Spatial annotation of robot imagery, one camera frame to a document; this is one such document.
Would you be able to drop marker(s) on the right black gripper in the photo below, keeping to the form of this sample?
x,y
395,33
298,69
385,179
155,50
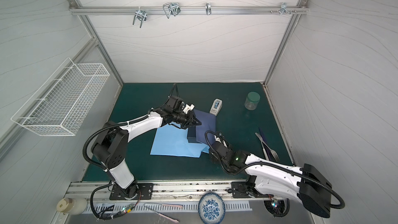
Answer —
x,y
216,146

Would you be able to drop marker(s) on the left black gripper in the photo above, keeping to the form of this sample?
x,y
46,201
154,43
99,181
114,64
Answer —
x,y
190,117

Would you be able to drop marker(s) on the dark navy gift box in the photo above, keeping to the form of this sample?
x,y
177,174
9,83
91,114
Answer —
x,y
192,135

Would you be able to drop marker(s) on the light blue wrapping paper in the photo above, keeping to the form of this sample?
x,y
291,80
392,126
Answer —
x,y
171,141

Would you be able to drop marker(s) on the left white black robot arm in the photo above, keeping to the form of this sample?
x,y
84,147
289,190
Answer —
x,y
107,147

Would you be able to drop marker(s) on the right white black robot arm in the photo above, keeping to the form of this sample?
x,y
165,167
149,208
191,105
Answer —
x,y
302,184

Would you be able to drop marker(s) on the green table mat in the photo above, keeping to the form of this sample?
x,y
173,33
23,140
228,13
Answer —
x,y
234,121

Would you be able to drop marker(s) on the blue white patterned plate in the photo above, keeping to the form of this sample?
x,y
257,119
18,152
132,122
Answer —
x,y
211,208

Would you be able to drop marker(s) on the green lid clear jar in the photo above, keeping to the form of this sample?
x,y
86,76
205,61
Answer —
x,y
252,100

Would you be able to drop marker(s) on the black round fan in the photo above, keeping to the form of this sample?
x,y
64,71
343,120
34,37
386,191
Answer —
x,y
277,208

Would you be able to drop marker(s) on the middle metal hook clamp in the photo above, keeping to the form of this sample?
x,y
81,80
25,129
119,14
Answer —
x,y
171,9

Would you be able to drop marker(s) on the metal hook clamp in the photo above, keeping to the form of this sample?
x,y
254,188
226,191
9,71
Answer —
x,y
171,9
140,16

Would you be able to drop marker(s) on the left metal hook clamp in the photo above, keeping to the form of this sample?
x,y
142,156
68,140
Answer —
x,y
140,16

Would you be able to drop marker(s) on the white round container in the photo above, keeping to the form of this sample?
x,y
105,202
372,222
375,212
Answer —
x,y
72,206

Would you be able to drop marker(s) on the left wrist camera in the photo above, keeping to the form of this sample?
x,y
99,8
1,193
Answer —
x,y
188,108

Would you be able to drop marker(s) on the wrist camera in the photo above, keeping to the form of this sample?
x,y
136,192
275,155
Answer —
x,y
188,108
219,139

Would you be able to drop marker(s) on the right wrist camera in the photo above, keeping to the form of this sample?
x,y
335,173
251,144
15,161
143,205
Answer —
x,y
219,139

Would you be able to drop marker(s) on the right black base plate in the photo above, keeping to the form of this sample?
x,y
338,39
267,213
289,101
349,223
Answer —
x,y
240,189

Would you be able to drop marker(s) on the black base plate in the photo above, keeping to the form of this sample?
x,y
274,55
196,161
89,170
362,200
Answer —
x,y
240,189
140,191

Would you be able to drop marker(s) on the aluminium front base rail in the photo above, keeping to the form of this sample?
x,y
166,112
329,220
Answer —
x,y
163,190

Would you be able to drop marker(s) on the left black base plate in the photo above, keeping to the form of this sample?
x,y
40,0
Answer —
x,y
140,191

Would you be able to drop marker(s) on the small metal ring clamp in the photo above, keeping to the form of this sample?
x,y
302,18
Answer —
x,y
208,9

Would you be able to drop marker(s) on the white wire basket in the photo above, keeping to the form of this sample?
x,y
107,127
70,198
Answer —
x,y
60,105

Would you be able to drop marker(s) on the right metal bracket clamp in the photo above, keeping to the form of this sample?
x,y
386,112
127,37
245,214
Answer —
x,y
283,10

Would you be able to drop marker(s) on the aluminium top cross rail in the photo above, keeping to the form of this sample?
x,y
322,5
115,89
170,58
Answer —
x,y
185,10

